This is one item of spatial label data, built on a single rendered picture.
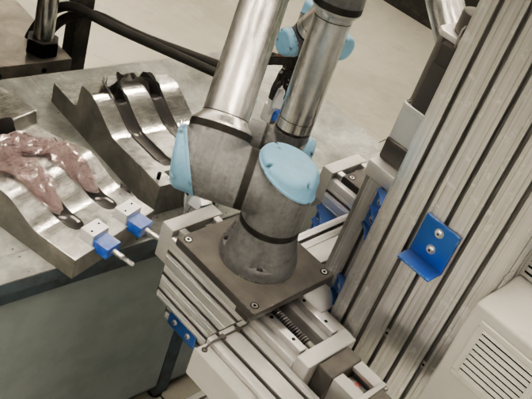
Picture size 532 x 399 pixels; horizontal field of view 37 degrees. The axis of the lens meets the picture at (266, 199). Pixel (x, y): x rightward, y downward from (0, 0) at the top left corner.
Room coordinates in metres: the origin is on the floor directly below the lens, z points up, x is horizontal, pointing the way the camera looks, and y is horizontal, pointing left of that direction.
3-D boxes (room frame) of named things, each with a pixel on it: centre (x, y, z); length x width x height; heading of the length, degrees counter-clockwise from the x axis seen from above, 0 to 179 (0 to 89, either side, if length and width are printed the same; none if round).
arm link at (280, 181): (1.18, -0.01, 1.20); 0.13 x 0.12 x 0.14; 93
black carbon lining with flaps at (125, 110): (1.72, 0.35, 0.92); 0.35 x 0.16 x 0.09; 52
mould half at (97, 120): (1.73, 0.36, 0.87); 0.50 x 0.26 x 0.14; 52
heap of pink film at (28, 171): (1.40, 0.51, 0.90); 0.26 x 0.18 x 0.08; 69
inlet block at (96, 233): (1.26, 0.27, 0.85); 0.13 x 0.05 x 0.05; 69
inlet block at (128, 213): (1.36, 0.24, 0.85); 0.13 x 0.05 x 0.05; 69
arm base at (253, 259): (1.18, -0.02, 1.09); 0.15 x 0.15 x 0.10
